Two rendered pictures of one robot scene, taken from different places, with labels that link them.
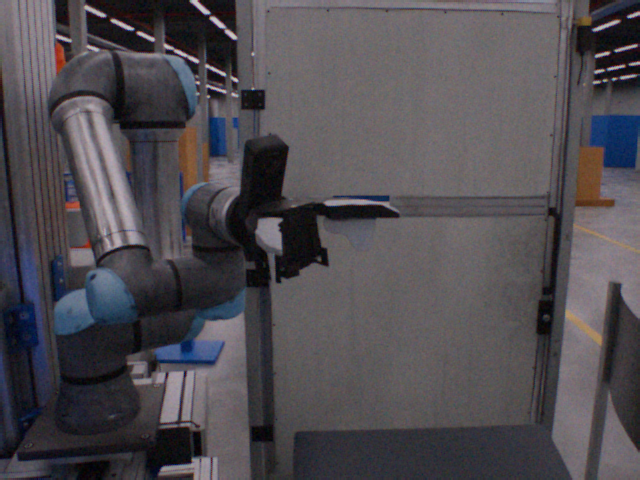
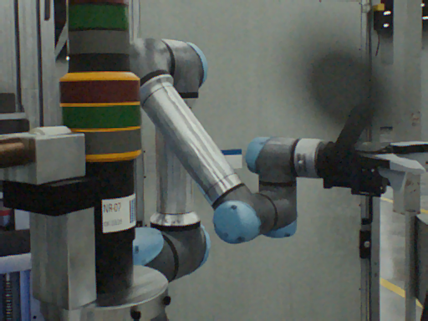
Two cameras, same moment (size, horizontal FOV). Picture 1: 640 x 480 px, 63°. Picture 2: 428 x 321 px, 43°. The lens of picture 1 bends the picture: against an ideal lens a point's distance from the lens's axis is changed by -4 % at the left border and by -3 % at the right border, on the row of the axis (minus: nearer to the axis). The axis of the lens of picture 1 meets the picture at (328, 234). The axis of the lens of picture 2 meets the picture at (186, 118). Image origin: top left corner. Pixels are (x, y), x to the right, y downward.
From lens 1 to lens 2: 0.67 m
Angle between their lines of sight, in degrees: 18
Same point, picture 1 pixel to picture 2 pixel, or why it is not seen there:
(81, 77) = (155, 59)
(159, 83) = (191, 63)
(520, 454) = not seen: outside the picture
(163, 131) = (192, 100)
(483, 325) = (318, 255)
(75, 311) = (141, 248)
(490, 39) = (312, 21)
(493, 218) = not seen: hidden behind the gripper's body
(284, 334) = not seen: hidden behind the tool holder
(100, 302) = (246, 224)
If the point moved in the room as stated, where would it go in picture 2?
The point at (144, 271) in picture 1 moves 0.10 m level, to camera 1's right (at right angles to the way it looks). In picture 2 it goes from (257, 201) to (308, 197)
